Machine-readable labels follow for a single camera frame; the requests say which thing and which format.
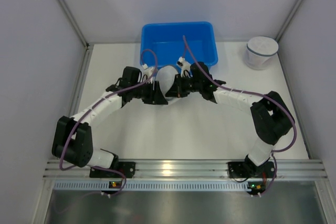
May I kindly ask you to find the aluminium mounting rail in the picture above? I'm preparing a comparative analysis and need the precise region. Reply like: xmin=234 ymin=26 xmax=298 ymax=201
xmin=43 ymin=159 xmax=328 ymax=181

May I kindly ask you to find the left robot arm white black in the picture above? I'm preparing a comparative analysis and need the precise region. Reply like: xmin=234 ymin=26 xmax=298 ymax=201
xmin=51 ymin=67 xmax=168 ymax=173

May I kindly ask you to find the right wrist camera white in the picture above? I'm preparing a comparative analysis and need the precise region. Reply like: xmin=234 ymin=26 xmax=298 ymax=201
xmin=177 ymin=57 xmax=191 ymax=77

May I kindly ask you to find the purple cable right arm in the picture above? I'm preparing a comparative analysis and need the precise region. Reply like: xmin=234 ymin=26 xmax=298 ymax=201
xmin=182 ymin=35 xmax=298 ymax=198

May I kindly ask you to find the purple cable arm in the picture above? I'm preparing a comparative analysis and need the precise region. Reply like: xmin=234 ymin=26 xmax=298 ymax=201
xmin=182 ymin=35 xmax=298 ymax=198
xmin=59 ymin=48 xmax=159 ymax=197

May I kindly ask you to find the white mesh laundry bag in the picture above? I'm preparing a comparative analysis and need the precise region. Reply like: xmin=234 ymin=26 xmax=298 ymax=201
xmin=244 ymin=36 xmax=279 ymax=70
xmin=155 ymin=65 xmax=179 ymax=105

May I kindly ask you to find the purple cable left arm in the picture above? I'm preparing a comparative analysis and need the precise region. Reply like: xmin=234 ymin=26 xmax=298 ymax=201
xmin=59 ymin=48 xmax=159 ymax=197

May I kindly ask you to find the blue plastic bin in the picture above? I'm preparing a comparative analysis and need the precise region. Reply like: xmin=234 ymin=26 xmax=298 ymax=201
xmin=140 ymin=22 xmax=218 ymax=69

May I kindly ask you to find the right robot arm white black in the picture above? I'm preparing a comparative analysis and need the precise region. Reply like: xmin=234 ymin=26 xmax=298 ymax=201
xmin=165 ymin=58 xmax=297 ymax=178

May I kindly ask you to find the slotted cable duct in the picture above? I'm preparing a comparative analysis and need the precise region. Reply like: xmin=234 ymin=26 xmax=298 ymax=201
xmin=54 ymin=180 xmax=262 ymax=192

